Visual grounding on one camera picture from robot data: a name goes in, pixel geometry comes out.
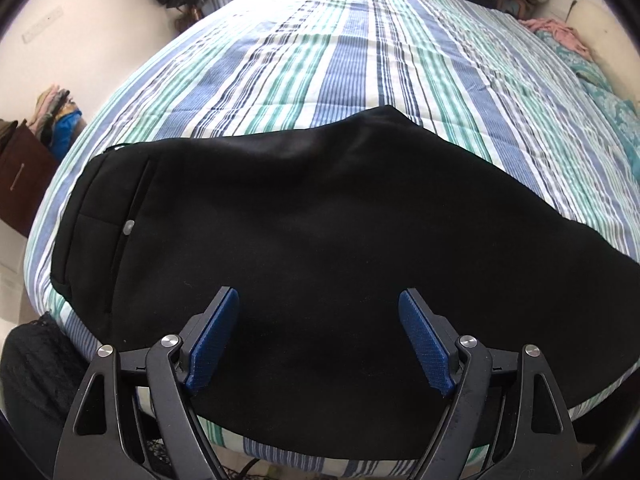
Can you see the white wall socket strip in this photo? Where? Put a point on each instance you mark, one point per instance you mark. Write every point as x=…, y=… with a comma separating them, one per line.
x=44, y=24

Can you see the bed with striped sheet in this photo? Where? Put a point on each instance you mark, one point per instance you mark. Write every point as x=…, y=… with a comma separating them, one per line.
x=350, y=60

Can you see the brown cabinet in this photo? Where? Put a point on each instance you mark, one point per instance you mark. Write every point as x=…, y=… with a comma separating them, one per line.
x=22, y=180

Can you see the black pants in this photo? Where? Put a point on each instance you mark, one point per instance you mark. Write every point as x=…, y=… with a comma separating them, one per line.
x=325, y=220

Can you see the dark lace cloth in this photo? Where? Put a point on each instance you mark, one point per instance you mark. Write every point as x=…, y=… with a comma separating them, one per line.
x=35, y=380

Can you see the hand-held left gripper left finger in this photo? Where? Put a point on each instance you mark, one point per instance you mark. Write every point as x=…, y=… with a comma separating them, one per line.
x=212, y=340

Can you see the brown hanging bag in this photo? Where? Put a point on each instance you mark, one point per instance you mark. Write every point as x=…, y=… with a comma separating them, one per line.
x=187, y=20

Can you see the small teal patterned pillow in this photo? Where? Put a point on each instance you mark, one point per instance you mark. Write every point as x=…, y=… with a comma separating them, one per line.
x=587, y=67

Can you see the pink cloth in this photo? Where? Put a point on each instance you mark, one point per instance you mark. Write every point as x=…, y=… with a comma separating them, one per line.
x=555, y=32

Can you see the stack of folded clothes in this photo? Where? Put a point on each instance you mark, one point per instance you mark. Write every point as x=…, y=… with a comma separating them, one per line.
x=57, y=115

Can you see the large teal patterned pillow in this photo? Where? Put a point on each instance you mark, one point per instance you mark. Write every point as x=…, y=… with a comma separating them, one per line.
x=622, y=125

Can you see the cream padded headboard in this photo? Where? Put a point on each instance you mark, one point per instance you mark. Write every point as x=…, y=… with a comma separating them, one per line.
x=610, y=45

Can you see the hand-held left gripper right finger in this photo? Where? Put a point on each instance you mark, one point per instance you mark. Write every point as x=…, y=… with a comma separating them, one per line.
x=425, y=342

